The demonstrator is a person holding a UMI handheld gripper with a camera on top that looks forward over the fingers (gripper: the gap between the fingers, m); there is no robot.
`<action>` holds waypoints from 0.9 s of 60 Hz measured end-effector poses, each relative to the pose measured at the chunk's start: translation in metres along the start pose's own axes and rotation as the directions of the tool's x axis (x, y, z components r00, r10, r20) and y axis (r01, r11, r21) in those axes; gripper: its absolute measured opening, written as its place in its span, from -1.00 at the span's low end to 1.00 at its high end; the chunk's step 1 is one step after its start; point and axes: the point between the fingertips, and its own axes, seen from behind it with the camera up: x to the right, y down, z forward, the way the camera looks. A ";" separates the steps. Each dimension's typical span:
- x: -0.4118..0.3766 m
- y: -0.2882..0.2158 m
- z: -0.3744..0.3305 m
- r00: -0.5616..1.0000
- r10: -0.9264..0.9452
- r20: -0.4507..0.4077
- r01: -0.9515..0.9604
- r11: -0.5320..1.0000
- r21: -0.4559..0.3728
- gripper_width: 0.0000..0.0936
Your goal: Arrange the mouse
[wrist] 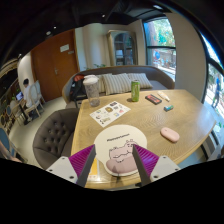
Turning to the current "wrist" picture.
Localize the small teal eraser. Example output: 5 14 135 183
164 105 174 112

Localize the clear plastic tumbler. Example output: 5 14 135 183
83 75 100 107

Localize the grey tufted armchair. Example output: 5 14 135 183
33 108 79 169

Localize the round white hippo mouse pad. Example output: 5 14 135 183
94 125 147 176

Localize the wooden door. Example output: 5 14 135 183
31 29 79 101

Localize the cream tube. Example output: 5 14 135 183
157 91 170 102

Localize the striped cushion left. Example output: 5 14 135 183
103 73 131 95

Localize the striped cushion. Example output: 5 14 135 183
103 73 131 95
128 73 152 89

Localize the green drink can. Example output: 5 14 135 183
131 80 140 102

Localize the arched glass cabinet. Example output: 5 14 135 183
107 30 138 66

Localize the striped cushion right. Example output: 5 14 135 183
128 73 152 89

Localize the grey curved sofa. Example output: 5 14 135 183
61 64 176 104

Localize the black red flat case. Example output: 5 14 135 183
146 94 162 105

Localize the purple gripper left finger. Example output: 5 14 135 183
69 145 96 187

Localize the pink computer mouse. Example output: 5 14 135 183
160 127 180 143

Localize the seated person in white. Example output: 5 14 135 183
23 78 33 109

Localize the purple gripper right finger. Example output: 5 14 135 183
132 144 159 186

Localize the white sticker sheet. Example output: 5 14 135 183
90 101 130 127

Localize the black red backpack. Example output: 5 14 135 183
70 74 87 101

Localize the yellow paper under pad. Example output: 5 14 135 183
88 159 99 181

